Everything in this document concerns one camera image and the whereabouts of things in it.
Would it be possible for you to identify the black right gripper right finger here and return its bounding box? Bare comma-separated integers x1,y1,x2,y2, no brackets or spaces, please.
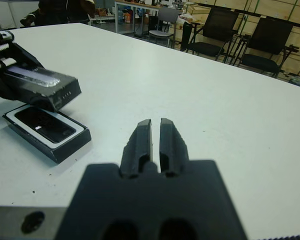
159,117,191,178

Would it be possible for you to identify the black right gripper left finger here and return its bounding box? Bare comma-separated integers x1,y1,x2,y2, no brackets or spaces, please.
119,118,154,179

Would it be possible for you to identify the black box lid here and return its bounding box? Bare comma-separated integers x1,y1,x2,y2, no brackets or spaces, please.
3,62,82,113

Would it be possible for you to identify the black phone-like camera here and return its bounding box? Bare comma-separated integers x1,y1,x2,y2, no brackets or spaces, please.
14,107,77,145

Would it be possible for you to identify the black box base white insert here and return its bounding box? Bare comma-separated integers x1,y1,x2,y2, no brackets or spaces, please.
2,103,92,165

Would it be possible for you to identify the white cabinet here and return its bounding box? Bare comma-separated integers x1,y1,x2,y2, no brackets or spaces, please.
3,0,41,30

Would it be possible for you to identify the person in dark clothes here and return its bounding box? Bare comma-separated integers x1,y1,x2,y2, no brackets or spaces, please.
19,0,96,27

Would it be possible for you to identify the blue water bottle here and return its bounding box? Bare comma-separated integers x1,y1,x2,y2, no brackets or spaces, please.
116,8,126,24

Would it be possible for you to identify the black computer tower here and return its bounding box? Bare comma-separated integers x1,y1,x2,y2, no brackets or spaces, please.
148,15,159,32

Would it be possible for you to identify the white bag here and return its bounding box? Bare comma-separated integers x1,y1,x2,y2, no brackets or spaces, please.
177,13,195,25

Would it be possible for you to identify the grey chair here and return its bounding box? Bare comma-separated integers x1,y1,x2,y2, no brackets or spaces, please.
148,7,180,48

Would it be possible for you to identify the black office chair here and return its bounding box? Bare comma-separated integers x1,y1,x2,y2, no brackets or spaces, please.
238,17,295,79
181,6,240,66

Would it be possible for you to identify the green item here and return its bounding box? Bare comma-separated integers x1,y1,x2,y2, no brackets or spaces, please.
288,76,300,89

